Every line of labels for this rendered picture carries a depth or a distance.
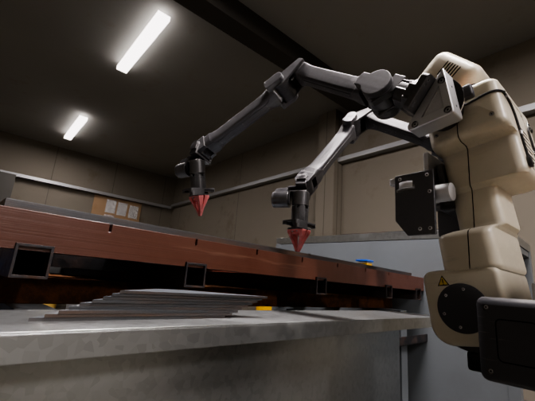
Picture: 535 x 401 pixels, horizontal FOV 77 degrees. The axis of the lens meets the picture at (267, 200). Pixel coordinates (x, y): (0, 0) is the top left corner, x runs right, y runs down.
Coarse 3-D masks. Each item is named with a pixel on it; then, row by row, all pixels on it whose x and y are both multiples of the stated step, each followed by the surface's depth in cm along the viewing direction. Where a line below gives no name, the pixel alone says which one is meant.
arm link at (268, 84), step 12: (264, 84) 113; (276, 84) 111; (264, 96) 115; (276, 96) 115; (252, 108) 116; (264, 108) 116; (228, 120) 122; (240, 120) 118; (252, 120) 119; (216, 132) 123; (228, 132) 120; (240, 132) 122; (204, 144) 122; (216, 144) 123; (204, 156) 126
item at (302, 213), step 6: (294, 210) 112; (300, 210) 111; (306, 210) 111; (294, 216) 111; (300, 216) 110; (306, 216) 111; (288, 222) 111; (294, 222) 107; (306, 222) 110; (312, 228) 115
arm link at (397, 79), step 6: (396, 78) 82; (402, 78) 81; (396, 84) 81; (390, 90) 81; (384, 96) 82; (390, 96) 82; (372, 102) 83; (378, 102) 83; (384, 102) 84; (390, 102) 84; (372, 108) 88; (378, 108) 86; (384, 108) 86; (390, 108) 85; (378, 114) 86
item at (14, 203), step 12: (0, 204) 56; (12, 204) 54; (24, 204) 55; (36, 204) 56; (72, 216) 60; (84, 216) 61; (96, 216) 62; (144, 228) 69; (156, 228) 70; (168, 228) 72; (216, 240) 81; (228, 240) 84; (276, 252) 95; (288, 252) 99; (348, 264) 121; (360, 264) 127
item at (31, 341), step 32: (0, 320) 39; (128, 320) 47; (160, 320) 50; (192, 320) 53; (224, 320) 56; (256, 320) 60; (288, 320) 64; (320, 320) 69; (352, 320) 75; (384, 320) 85; (416, 320) 99; (0, 352) 32; (32, 352) 34; (64, 352) 36; (96, 352) 38; (128, 352) 40
